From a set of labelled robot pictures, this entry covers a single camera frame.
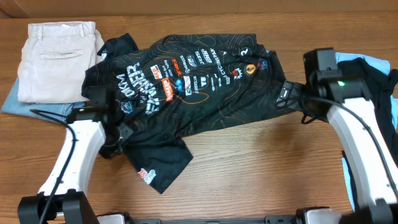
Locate black printed cycling jersey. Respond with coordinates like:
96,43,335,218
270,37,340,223
81,34,290,193

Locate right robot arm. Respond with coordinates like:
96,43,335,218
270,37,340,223
298,48,397,223

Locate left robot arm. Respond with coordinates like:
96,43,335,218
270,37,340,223
17,86,133,224

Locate light blue shirt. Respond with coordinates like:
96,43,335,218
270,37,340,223
334,52,398,212

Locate plain black shirt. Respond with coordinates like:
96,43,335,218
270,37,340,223
337,57,398,206

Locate folded blue jeans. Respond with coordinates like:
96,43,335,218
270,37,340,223
1,78,87,124

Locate folded beige pants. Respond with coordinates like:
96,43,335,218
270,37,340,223
17,21,104,103

